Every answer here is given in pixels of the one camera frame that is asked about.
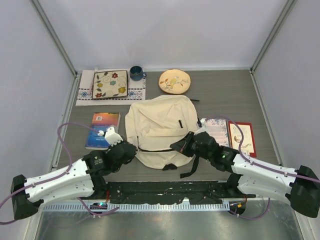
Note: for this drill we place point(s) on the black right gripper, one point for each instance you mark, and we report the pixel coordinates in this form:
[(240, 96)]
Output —
[(183, 145)]

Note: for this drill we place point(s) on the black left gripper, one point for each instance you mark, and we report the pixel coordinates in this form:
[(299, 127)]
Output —
[(111, 147)]

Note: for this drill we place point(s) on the cream canvas backpack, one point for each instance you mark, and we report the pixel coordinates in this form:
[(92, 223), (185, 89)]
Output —
[(153, 125)]

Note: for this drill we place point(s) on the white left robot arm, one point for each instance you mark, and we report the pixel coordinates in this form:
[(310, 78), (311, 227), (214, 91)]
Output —
[(83, 179)]

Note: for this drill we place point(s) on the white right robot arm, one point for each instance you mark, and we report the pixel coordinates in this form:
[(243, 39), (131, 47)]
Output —
[(299, 188)]

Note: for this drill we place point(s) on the blue sunset cover book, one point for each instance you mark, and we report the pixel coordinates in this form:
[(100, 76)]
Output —
[(101, 121)]

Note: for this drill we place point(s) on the floral cover book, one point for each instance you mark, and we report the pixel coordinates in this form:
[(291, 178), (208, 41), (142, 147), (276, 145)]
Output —
[(217, 128)]

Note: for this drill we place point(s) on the round bird ceramic plate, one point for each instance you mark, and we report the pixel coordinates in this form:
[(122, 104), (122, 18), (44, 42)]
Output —
[(174, 81)]

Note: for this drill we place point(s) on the white embroidered placemat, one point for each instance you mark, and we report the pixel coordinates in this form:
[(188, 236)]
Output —
[(136, 92)]

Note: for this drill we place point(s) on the square floral ceramic plate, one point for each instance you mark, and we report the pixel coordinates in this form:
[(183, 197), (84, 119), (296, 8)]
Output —
[(110, 84)]

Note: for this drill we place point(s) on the dark blue ceramic mug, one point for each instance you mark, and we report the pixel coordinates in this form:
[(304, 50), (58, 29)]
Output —
[(136, 73)]

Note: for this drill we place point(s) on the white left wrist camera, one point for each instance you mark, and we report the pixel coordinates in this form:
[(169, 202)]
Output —
[(110, 136)]

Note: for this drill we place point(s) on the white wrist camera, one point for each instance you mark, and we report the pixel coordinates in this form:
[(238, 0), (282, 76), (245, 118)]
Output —
[(201, 126), (110, 136)]

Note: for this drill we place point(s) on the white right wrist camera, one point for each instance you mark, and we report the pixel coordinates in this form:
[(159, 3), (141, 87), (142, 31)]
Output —
[(201, 126)]

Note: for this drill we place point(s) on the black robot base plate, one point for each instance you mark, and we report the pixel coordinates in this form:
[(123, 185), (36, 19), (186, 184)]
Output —
[(165, 192)]

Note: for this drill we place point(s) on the white slotted cable duct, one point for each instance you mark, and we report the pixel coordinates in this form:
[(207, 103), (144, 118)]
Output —
[(185, 206)]

